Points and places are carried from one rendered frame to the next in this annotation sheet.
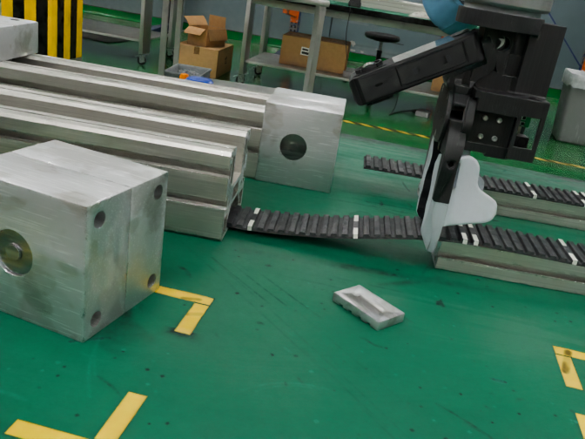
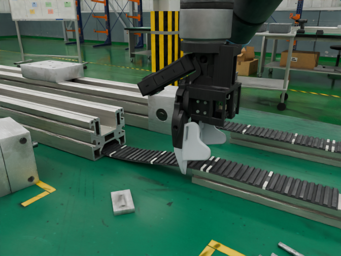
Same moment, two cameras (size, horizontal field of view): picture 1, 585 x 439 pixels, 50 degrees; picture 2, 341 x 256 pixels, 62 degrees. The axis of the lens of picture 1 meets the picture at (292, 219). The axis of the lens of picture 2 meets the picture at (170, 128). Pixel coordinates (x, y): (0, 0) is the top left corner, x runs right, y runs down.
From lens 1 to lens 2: 0.34 m
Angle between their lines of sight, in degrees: 26
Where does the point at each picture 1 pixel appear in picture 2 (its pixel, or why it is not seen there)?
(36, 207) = not seen: outside the picture
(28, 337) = not seen: outside the picture
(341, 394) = (54, 248)
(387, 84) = (150, 85)
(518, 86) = (214, 83)
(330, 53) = (307, 59)
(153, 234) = (25, 159)
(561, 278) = (263, 196)
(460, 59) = (181, 69)
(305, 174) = (168, 128)
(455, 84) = (181, 83)
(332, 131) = not seen: hidden behind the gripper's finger
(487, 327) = (181, 221)
